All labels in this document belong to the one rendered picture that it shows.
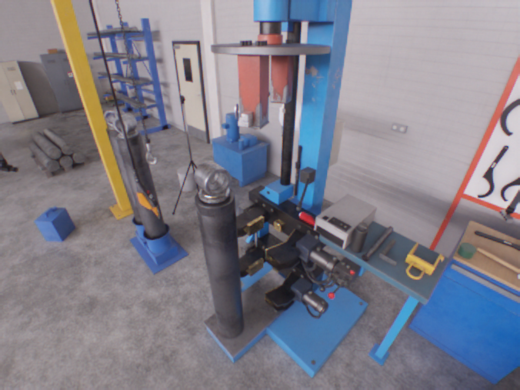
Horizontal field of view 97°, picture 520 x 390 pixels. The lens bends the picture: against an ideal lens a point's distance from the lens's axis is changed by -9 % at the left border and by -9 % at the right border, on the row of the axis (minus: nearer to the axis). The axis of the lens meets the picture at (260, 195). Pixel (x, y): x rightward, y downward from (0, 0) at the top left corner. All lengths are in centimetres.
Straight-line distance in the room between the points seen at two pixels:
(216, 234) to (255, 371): 132
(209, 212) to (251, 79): 66
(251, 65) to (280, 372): 214
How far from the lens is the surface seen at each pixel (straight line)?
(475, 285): 230
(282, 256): 167
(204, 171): 126
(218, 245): 145
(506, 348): 262
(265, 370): 237
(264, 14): 132
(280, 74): 153
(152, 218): 277
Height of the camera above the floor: 222
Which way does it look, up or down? 33 degrees down
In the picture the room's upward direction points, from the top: straight up
